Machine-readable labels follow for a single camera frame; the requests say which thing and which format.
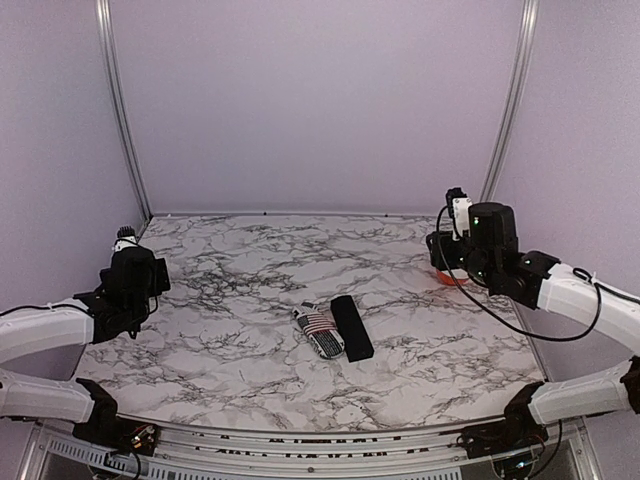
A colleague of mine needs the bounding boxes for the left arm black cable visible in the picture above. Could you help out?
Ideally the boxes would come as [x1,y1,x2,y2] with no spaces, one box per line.
[0,294,156,341]

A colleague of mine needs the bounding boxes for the front aluminium rail base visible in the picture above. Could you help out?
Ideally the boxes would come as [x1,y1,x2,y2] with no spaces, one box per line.
[15,417,602,479]

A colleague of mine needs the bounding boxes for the orange white bowl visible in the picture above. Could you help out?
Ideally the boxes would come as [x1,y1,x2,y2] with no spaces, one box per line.
[436,269,469,286]

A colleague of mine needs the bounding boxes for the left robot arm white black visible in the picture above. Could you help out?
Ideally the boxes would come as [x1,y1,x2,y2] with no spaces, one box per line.
[1,239,170,446]

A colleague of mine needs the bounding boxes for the left aluminium frame post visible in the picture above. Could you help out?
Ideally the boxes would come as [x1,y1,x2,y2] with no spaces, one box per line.
[95,0,152,222]

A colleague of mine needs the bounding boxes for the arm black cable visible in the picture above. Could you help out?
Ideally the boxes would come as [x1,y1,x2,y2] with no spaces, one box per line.
[436,204,604,343]
[0,294,156,341]

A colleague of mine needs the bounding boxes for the aluminium frame post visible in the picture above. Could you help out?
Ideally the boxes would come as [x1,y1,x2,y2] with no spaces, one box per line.
[95,0,152,222]
[479,0,540,202]

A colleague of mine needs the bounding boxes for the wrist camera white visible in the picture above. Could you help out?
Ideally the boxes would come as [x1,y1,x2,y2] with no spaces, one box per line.
[445,187,473,241]
[112,226,139,254]

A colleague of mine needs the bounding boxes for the right aluminium frame post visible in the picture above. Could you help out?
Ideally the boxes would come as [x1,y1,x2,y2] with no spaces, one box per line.
[479,0,540,202]

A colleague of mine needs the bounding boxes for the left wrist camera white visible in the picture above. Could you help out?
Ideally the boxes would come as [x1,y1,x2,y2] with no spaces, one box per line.
[112,226,139,254]

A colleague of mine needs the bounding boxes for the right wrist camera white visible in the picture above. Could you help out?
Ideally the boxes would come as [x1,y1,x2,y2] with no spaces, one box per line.
[445,187,473,241]

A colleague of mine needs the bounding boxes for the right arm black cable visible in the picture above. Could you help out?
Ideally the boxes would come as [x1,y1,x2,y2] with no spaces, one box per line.
[436,204,604,343]

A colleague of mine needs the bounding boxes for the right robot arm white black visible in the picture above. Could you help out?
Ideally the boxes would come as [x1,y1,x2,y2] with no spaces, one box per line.
[425,189,639,451]

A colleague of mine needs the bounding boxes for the striped flag glasses pouch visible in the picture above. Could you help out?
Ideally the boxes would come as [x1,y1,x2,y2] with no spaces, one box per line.
[292,302,345,360]

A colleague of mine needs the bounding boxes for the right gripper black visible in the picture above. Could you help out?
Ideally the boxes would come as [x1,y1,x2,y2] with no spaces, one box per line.
[426,230,496,288]

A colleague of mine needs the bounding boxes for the black glasses case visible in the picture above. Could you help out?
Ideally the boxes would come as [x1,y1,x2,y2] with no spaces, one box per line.
[330,295,374,363]

